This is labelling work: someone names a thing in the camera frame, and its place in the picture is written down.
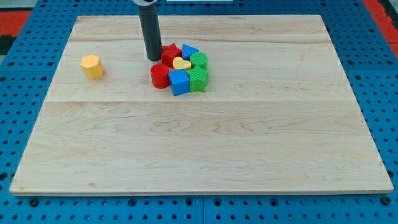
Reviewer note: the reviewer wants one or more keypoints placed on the green star block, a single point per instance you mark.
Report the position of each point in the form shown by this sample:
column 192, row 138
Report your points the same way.
column 198, row 78

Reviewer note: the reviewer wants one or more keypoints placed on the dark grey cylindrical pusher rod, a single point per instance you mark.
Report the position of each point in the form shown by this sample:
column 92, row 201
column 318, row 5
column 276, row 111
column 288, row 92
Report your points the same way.
column 151, row 31

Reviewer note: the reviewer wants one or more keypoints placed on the silver rod mount collar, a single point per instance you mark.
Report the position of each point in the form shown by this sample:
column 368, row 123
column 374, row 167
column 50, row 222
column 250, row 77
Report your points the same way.
column 144, row 2

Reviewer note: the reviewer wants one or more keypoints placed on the red cylinder block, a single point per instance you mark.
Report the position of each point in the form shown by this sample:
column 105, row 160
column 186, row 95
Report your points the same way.
column 160, row 75

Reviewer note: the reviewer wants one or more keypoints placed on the green cylinder block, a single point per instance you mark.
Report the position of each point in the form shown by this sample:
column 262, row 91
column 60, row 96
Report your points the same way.
column 199, row 59

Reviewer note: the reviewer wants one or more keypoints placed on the light wooden board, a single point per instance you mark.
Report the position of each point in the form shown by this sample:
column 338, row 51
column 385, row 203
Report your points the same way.
column 278, row 116

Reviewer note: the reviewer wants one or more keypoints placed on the blue cube block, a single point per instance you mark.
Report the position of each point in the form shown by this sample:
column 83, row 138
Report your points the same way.
column 179, row 82

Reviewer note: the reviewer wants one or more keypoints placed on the red star block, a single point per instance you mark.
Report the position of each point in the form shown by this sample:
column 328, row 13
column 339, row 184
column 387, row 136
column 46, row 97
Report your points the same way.
column 169, row 52

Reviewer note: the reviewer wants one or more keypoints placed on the yellow hexagon block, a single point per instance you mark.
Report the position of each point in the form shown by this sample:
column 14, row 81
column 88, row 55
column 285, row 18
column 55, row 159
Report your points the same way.
column 92, row 67

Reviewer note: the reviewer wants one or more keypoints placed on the yellow heart block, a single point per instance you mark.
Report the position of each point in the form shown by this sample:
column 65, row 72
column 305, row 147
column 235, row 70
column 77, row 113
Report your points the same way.
column 181, row 64

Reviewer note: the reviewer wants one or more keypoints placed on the blue triangle block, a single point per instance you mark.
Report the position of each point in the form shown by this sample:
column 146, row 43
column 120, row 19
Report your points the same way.
column 187, row 51

